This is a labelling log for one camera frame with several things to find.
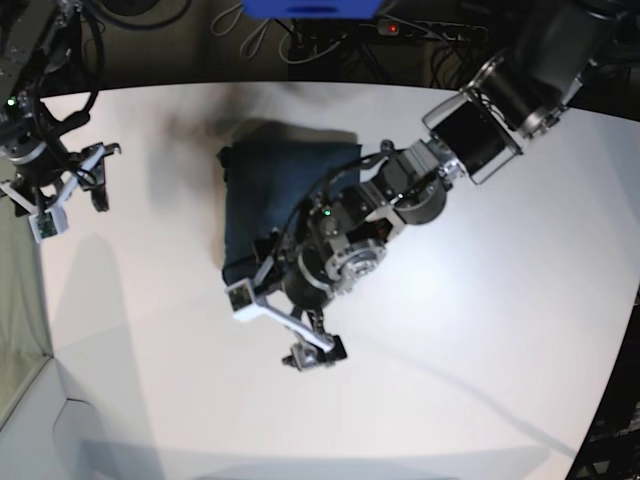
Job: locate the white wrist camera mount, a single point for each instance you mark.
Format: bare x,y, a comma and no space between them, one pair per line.
280,310
46,214

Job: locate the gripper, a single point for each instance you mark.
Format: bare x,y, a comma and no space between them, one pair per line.
305,283
35,167

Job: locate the blue box overhead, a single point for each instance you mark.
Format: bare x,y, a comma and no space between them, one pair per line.
312,9

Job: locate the black power strip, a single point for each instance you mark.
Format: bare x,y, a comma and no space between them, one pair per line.
452,32

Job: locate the dark blue t-shirt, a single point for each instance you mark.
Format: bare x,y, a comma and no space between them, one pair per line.
267,168

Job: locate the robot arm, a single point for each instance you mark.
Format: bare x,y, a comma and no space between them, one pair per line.
353,211
39,41

